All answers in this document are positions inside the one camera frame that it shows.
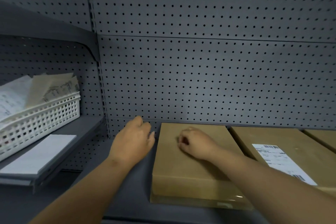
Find person's right hand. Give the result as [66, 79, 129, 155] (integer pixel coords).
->
[178, 126, 226, 161]

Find person's left hand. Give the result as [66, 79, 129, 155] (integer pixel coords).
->
[109, 115, 156, 165]

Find brown cardboard box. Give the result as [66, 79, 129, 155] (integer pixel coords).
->
[302, 128, 336, 153]
[230, 126, 336, 198]
[150, 122, 254, 210]

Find white barcode label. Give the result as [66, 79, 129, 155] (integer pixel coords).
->
[252, 143, 318, 186]

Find person's left forearm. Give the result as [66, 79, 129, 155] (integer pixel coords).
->
[29, 155, 133, 224]

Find person's right forearm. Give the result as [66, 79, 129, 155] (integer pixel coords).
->
[210, 147, 336, 224]

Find grey pegboard back panel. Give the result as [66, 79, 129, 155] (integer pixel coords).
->
[0, 0, 336, 172]

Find blank white paper pad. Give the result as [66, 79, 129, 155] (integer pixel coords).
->
[0, 134, 77, 176]

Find white plastic lattice basket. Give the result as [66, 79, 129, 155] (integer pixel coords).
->
[0, 91, 81, 163]

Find beige backing paper sheets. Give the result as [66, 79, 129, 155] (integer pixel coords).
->
[26, 72, 80, 106]

